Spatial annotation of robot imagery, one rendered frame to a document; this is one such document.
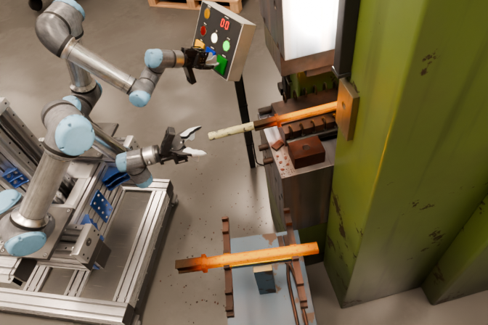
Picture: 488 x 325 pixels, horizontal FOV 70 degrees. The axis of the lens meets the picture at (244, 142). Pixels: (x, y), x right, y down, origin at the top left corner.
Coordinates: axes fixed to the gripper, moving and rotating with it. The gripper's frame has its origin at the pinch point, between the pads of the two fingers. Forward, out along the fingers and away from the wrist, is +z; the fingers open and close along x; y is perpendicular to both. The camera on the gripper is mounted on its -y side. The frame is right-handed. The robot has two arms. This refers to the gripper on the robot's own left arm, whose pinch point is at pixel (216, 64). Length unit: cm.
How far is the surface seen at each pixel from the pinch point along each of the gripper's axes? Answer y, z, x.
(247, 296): -53, -27, -82
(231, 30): 16.8, 3.2, -0.3
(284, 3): 42, -32, -58
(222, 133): -37.2, 12.6, -4.5
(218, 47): 6.7, 3.2, 5.2
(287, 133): -5, -2, -54
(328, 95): 9, 22, -50
